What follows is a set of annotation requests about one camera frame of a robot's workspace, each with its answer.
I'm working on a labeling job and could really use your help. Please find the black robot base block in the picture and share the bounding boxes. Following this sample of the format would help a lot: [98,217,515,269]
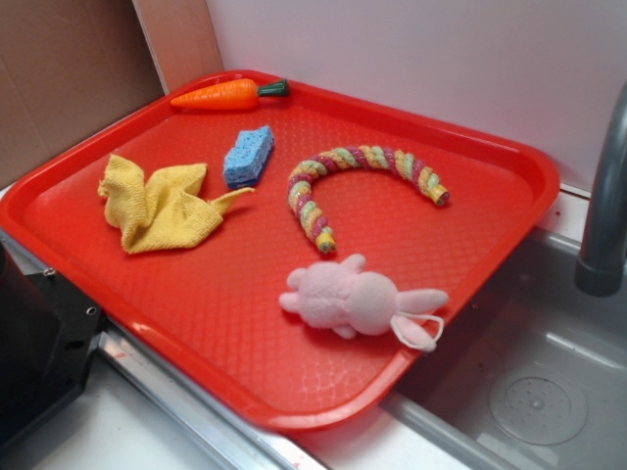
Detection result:
[1,248,104,453]

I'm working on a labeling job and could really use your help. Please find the grey toy sink basin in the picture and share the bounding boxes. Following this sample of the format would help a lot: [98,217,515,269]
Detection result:
[299,230,626,469]

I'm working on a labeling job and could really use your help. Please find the brown cardboard panel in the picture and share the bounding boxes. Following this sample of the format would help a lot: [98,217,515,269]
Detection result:
[1,1,222,187]

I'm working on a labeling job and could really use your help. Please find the yellow cloth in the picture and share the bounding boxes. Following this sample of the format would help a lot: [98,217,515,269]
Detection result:
[98,155,255,255]

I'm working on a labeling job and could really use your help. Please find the pink plush bunny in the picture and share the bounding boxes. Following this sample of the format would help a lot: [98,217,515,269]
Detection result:
[279,254,449,353]

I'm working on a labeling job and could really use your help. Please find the blue sponge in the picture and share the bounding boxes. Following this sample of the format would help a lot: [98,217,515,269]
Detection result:
[222,125,274,189]

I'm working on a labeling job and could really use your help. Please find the orange plastic toy carrot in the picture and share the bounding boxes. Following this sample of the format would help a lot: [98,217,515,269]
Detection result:
[170,78,290,111]

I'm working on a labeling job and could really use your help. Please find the multicolour braided rope toy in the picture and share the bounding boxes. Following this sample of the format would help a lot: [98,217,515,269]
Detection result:
[287,145,450,255]

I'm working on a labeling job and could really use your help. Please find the red plastic tray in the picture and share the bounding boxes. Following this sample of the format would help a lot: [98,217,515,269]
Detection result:
[1,82,559,432]

